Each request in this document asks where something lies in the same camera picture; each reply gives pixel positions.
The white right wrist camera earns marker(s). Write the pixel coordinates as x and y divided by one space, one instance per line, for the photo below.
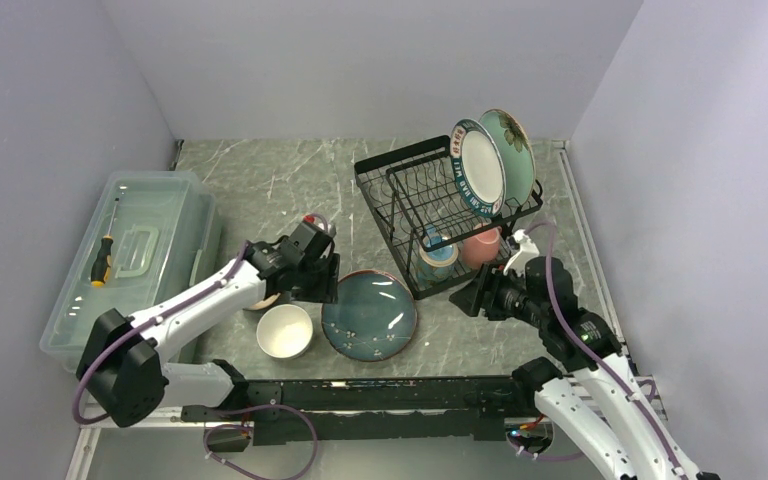
524 249

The pink mug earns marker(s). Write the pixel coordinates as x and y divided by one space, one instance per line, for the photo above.
481 248

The light blue flower plate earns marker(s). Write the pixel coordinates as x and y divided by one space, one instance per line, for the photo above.
516 153

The white plate teal lettered rim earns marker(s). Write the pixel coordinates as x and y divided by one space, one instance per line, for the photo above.
477 167

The clear plastic storage box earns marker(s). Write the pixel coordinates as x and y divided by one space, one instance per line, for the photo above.
166 239

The dark teal plate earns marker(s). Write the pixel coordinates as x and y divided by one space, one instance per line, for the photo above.
374 318

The yellow black screwdriver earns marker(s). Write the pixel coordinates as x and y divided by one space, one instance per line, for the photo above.
102 263

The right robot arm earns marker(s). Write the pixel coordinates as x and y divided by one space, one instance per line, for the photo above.
585 385

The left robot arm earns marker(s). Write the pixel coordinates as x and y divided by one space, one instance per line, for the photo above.
127 369

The white bowl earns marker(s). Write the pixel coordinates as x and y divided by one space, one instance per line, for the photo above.
284 332

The blue mug orange inside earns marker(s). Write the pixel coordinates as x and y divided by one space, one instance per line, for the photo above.
437 259

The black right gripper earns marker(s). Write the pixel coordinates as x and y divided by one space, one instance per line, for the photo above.
482 289

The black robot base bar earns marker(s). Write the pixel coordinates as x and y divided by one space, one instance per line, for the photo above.
479 407

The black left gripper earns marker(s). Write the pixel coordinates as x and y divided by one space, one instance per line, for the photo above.
326 291

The black wire dish rack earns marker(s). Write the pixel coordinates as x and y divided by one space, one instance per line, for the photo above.
411 189

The dark bowl beige inside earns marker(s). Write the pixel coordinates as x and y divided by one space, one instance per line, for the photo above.
264 304

